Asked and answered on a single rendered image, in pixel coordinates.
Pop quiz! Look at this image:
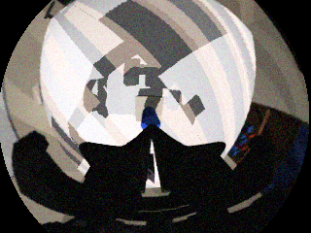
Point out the dark blue cylinder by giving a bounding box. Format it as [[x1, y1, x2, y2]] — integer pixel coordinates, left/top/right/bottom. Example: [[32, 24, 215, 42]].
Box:
[[140, 106, 160, 131]]

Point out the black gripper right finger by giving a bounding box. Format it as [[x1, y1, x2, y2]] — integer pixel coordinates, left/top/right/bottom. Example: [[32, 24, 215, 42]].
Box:
[[152, 124, 225, 193]]

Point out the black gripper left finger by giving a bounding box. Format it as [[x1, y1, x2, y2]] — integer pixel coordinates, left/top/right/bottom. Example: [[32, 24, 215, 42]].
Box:
[[79, 124, 153, 194]]

